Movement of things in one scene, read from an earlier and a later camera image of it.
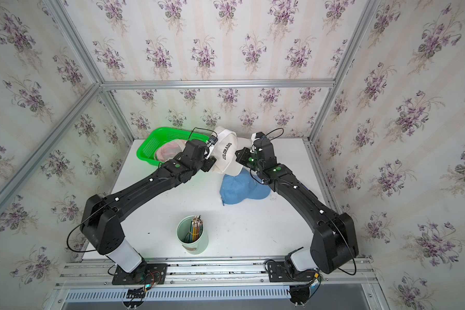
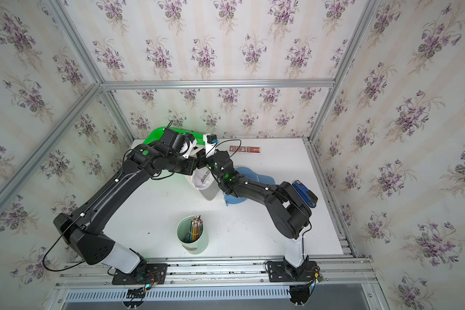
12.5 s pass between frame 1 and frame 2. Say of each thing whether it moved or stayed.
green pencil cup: stayed
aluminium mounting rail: stayed
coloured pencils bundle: stayed
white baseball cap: moved
